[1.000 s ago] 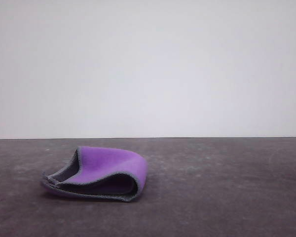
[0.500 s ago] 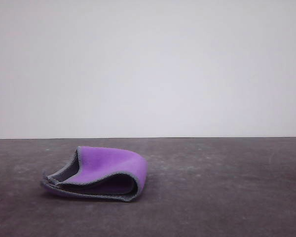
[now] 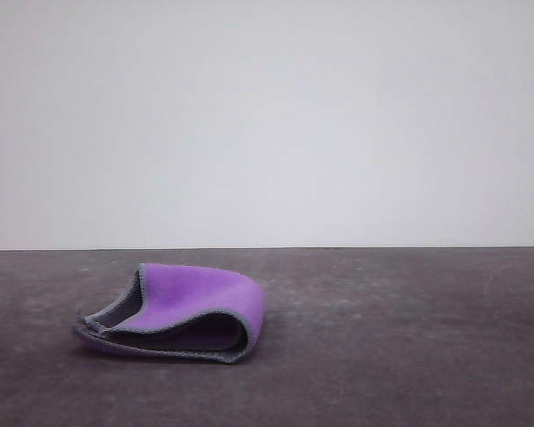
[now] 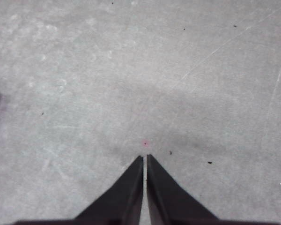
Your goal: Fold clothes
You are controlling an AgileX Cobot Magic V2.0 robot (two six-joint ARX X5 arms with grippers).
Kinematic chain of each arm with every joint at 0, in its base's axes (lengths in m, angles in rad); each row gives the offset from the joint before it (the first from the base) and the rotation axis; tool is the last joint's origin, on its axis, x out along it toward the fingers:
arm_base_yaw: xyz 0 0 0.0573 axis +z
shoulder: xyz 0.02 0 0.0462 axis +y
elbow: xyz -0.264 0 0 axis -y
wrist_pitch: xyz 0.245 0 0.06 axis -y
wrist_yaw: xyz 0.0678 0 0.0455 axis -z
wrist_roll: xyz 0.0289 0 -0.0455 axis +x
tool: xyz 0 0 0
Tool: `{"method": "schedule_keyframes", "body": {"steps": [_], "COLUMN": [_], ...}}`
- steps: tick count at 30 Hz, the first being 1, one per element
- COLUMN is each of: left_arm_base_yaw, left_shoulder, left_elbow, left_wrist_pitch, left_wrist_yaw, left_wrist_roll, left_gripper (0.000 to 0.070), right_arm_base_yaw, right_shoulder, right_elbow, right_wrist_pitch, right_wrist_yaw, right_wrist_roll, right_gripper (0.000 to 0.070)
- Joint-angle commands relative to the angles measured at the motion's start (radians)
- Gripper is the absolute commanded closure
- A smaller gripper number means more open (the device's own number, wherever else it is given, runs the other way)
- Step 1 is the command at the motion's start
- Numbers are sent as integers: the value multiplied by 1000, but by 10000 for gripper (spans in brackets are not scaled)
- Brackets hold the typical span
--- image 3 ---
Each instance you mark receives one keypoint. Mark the purple towel with grey hem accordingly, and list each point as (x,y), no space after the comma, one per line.
(196,293)

